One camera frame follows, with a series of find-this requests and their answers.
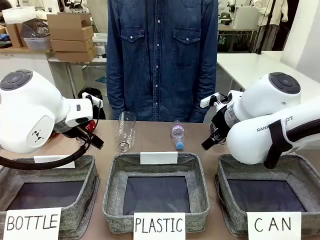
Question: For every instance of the grey fabric can basket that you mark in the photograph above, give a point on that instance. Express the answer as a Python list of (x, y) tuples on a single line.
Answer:
[(225, 185)]

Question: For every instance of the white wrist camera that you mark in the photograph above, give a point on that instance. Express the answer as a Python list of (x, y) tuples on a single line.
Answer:
[(90, 97), (208, 101)]

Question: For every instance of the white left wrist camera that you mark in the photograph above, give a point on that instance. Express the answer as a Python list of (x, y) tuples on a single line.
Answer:
[(90, 97)]

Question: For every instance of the small pink-label water bottle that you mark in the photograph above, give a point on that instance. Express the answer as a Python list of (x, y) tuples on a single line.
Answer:
[(178, 132)]

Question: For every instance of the white folded plastic tent card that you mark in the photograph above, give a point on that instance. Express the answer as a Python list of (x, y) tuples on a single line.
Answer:
[(159, 158)]

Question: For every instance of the grey fabric bottle basket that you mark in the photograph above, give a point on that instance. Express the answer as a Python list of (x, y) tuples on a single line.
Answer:
[(80, 200)]

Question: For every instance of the white BOTTLE label sign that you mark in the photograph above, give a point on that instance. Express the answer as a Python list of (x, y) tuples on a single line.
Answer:
[(32, 222)]

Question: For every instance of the person torso denim shirt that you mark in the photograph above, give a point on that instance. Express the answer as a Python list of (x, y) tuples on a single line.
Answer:
[(160, 60)]

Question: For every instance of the flat cardboard box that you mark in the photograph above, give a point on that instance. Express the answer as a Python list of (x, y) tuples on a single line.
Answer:
[(71, 45), (75, 55), (72, 33)]

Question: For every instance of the red drink can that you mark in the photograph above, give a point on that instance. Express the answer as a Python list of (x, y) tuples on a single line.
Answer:
[(90, 125)]

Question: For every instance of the white CAN label sign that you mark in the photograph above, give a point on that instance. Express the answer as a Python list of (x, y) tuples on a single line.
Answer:
[(273, 225)]

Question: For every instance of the large clear plastic bottle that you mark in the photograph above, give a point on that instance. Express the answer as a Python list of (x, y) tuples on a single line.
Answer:
[(126, 132)]

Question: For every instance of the white PLASTIC label sign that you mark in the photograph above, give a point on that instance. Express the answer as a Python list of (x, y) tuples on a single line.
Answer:
[(159, 225)]

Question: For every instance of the small upright cardboard box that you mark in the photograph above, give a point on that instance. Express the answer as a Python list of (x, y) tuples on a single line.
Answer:
[(15, 35)]

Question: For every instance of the open-top cardboard box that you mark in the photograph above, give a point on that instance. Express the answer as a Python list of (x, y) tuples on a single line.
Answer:
[(67, 21)]

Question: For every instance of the white side table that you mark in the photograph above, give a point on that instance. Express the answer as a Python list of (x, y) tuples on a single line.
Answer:
[(250, 67)]

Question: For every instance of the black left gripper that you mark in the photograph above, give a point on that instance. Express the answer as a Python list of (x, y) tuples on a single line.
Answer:
[(72, 131)]

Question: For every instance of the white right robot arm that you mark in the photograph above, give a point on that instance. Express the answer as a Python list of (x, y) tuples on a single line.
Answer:
[(255, 140)]

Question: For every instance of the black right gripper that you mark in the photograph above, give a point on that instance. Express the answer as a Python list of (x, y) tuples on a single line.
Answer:
[(218, 125)]

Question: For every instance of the grey fabric plastic basket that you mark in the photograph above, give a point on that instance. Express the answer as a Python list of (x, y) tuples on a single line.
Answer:
[(115, 180)]

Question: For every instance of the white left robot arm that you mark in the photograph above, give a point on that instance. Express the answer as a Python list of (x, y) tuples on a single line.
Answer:
[(25, 112)]

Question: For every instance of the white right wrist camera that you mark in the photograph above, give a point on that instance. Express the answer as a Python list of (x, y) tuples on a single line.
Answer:
[(208, 101)]

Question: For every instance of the white folded bottle tent card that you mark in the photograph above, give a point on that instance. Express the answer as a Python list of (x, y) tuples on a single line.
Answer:
[(55, 160)]

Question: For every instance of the clear plastic storage bin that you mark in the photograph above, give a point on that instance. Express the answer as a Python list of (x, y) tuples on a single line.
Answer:
[(37, 42)]

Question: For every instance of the white machine housing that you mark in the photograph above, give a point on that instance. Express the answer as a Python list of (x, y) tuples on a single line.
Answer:
[(245, 17)]

